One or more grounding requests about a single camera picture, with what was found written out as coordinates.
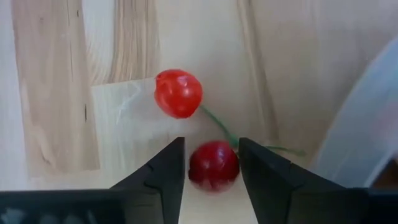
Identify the clear plastic tupperware container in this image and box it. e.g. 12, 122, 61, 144
310, 35, 398, 189

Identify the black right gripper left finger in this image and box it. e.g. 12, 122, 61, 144
109, 136, 186, 224

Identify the red toy cherry pair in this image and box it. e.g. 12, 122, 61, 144
154, 68, 307, 193

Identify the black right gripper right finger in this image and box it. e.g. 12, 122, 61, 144
238, 137, 371, 224

